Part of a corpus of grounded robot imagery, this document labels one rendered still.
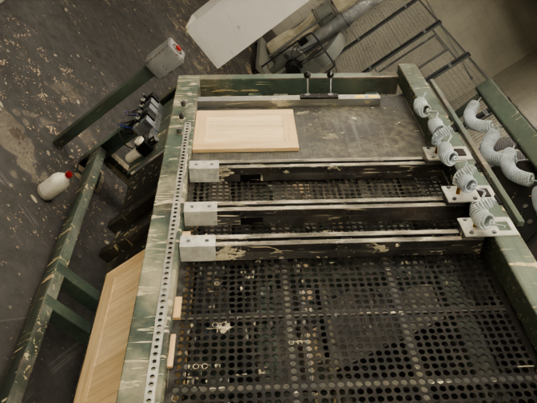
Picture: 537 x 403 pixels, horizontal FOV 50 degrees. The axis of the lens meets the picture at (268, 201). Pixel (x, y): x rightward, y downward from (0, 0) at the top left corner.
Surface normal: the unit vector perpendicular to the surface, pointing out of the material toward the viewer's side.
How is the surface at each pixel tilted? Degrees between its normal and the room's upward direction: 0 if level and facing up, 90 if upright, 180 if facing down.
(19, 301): 0
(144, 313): 53
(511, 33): 90
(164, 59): 90
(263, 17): 90
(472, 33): 90
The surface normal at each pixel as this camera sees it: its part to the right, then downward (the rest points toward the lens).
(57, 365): 0.80, -0.50
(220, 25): -0.01, 0.54
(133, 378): 0.00, -0.80
